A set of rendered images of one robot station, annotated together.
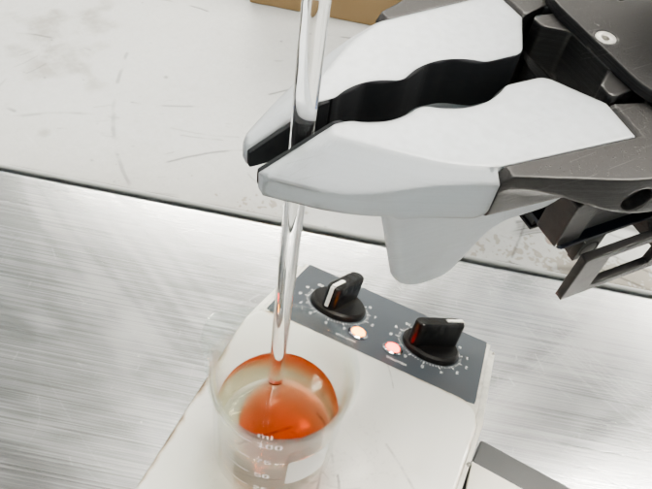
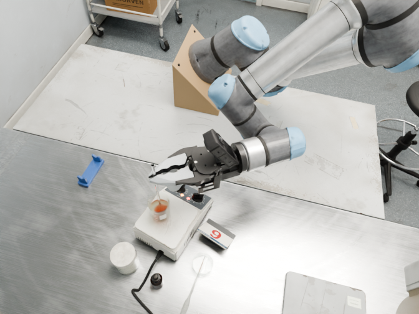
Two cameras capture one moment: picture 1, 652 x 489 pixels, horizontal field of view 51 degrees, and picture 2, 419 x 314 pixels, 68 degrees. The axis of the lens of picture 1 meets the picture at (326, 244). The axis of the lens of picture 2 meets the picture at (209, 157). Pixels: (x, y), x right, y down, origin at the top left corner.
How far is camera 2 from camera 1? 0.50 m
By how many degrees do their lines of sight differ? 6
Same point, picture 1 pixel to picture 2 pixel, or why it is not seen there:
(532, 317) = (227, 192)
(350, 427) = (174, 212)
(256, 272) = not seen: hidden behind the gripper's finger
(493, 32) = (181, 160)
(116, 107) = (139, 137)
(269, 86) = (176, 132)
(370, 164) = (161, 179)
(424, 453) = (186, 217)
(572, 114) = (187, 173)
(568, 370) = (232, 204)
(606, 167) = (188, 180)
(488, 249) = not seen: hidden behind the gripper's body
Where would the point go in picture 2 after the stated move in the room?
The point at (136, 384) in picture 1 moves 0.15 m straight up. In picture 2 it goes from (140, 202) to (132, 176)
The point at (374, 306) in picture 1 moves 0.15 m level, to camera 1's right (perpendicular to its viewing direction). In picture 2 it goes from (188, 189) to (240, 202)
